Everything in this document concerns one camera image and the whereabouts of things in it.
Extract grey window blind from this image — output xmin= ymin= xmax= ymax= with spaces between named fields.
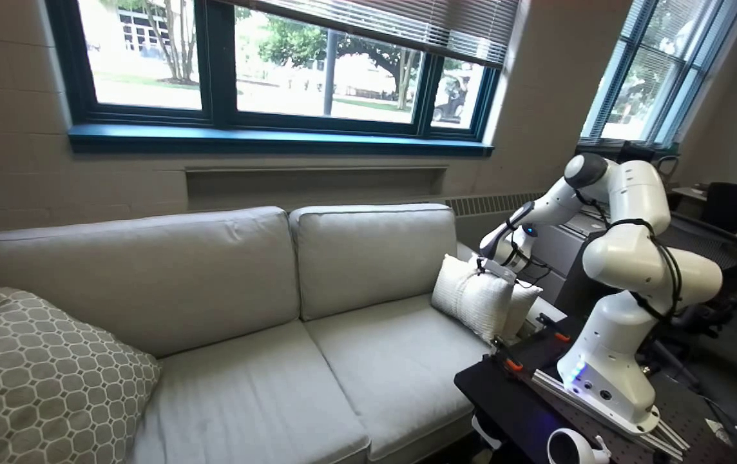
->
xmin=228 ymin=0 xmax=519 ymax=67

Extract black computer case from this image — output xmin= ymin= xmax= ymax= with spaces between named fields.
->
xmin=700 ymin=181 xmax=737 ymax=238

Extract narrow light blue window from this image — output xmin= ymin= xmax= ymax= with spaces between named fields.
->
xmin=573 ymin=0 xmax=737 ymax=157

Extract white VR controller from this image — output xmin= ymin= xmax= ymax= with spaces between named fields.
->
xmin=543 ymin=425 xmax=612 ymax=464

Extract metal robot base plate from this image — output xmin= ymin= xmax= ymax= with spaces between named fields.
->
xmin=528 ymin=367 xmax=692 ymax=462

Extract black office chair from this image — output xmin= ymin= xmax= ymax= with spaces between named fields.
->
xmin=667 ymin=215 xmax=737 ymax=345

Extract wide blue framed window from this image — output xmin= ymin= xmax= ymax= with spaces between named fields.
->
xmin=44 ymin=0 xmax=508 ymax=157

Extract grey fabric sofa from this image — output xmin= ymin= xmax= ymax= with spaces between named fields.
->
xmin=0 ymin=202 xmax=570 ymax=464

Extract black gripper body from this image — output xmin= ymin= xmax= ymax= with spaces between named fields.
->
xmin=478 ymin=229 xmax=519 ymax=265

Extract grey geometric patterned pillow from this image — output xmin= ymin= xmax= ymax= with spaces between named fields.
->
xmin=0 ymin=284 xmax=161 ymax=464

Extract white throw pillow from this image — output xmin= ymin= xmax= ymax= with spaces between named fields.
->
xmin=495 ymin=275 xmax=545 ymax=345

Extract cream throw pillow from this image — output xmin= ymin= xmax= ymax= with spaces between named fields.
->
xmin=428 ymin=250 xmax=517 ymax=348

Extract black robot table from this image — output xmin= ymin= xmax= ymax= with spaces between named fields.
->
xmin=452 ymin=311 xmax=732 ymax=464

